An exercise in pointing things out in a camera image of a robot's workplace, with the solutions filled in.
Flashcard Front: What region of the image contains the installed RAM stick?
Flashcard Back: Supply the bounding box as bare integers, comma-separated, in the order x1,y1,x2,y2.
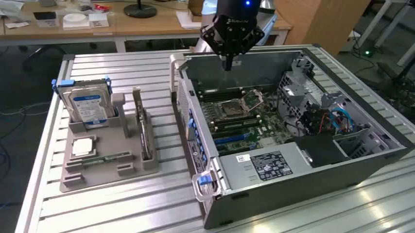
212,117,262,130

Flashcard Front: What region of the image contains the blue wire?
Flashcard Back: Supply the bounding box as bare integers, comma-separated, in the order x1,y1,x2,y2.
328,106,356,133

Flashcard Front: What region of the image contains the blue expansion slot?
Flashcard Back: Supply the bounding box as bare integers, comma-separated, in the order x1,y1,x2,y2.
214,134,248,146

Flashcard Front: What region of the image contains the CPU socket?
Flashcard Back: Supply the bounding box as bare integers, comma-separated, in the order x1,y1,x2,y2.
220,99,248,120

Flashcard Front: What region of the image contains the wooden cabinet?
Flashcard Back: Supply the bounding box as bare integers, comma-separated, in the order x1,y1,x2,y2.
274,0,372,56

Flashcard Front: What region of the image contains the silver CPU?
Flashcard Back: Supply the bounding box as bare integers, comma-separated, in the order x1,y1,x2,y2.
71,138,96,157

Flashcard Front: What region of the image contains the black round lamp base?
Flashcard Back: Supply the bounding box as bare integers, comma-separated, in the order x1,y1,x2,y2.
123,0,159,19

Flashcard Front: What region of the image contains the wooden desk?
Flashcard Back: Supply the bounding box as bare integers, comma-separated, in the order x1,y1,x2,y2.
0,0,292,53

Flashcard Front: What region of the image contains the red wire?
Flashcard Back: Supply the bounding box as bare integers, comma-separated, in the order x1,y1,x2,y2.
316,113,328,132

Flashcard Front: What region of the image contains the green motherboard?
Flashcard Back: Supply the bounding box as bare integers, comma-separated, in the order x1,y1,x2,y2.
194,81,296,156

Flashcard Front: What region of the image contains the green RAM stick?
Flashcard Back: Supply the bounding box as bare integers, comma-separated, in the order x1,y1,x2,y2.
80,152,131,168

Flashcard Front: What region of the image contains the open black PC case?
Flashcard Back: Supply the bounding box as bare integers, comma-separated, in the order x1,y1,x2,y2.
168,46,415,230

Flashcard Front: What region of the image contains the hard disk in blue caddy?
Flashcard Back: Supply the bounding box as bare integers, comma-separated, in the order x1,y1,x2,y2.
49,76,113,129

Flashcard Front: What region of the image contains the silver drive cage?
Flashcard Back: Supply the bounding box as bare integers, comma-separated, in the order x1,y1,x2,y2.
276,57,352,115

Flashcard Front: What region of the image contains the white desk frame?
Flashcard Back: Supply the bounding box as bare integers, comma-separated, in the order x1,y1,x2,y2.
355,0,415,67

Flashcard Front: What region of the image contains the small white box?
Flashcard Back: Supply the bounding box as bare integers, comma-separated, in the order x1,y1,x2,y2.
88,13,109,28

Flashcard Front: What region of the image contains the white paper label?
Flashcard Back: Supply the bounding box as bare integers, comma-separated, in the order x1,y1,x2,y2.
4,21,31,30

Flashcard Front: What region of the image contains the grey parts rack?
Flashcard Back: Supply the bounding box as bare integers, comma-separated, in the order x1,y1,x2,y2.
60,86,162,194

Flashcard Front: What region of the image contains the grey disk bay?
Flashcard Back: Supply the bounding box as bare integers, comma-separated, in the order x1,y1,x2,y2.
332,127,391,161

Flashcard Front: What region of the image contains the white paper stack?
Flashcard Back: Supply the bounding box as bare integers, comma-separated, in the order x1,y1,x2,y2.
176,11,204,30

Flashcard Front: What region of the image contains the metal socket cover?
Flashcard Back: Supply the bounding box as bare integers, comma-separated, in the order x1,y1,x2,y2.
239,88,266,110

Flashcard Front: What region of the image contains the white box with black lid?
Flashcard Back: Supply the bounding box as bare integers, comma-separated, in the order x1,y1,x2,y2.
33,11,60,28

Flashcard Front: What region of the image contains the black graphics card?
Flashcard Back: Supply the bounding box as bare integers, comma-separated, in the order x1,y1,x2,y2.
132,86,153,162

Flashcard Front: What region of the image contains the white round dish on box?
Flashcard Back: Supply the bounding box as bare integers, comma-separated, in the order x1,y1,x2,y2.
63,13,92,31

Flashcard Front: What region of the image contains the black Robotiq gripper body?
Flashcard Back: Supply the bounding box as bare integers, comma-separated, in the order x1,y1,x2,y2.
212,0,262,56

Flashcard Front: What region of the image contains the grey power supply unit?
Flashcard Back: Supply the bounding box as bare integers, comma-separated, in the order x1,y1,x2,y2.
219,142,314,190

